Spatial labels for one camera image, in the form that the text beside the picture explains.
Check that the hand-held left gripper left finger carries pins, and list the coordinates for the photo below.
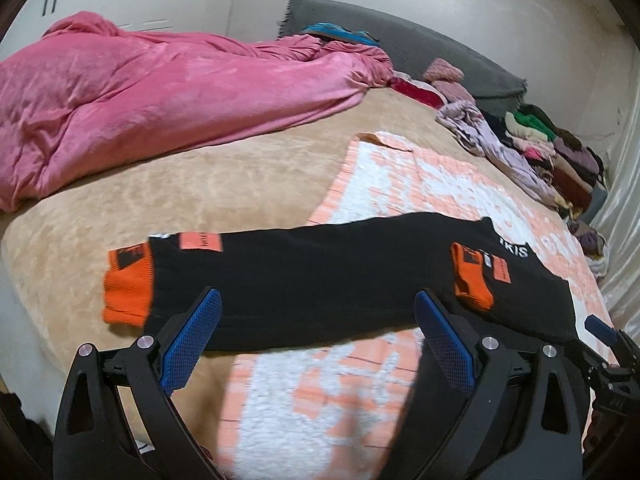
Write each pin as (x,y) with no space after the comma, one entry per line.
(192,340)

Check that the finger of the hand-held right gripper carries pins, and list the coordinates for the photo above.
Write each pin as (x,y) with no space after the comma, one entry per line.
(617,385)
(597,327)

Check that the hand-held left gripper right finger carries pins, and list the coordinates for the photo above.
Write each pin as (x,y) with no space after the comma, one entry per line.
(445,345)

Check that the black pants with orange cuffs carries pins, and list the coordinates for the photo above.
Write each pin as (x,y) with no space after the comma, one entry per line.
(300,280)

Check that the pile of mixed clothes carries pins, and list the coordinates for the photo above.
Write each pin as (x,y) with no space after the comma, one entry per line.
(550,150)

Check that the purple cloth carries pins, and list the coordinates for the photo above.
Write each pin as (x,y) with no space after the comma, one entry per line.
(592,245)

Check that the white curtain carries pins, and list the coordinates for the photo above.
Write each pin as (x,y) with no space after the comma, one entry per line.
(620,220)

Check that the orange and white towel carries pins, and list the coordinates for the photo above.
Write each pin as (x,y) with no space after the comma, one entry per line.
(400,185)

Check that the lilac crumpled garment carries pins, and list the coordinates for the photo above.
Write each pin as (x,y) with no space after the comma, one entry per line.
(480,140)

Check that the pink blanket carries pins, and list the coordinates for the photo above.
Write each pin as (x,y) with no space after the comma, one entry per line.
(150,100)

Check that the red cloth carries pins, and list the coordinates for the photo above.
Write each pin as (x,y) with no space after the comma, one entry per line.
(417,92)

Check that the pink knitted garment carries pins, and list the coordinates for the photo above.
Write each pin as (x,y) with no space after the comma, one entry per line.
(442,70)

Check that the grey fringed blanket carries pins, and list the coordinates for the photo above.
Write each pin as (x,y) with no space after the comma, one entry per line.
(425,45)

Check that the blue cloth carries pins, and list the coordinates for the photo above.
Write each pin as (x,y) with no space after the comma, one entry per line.
(340,34)

